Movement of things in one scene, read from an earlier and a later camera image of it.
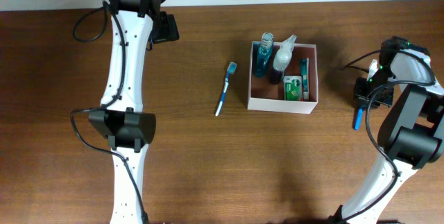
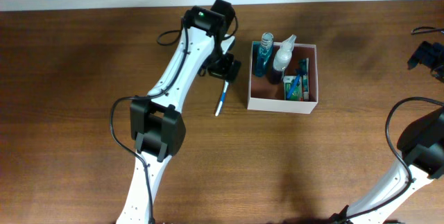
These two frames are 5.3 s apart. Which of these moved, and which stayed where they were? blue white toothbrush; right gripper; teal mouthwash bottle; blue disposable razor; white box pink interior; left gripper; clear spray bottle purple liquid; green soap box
Moved: right gripper; left gripper; blue disposable razor
Stayed: blue white toothbrush; teal mouthwash bottle; green soap box; clear spray bottle purple liquid; white box pink interior
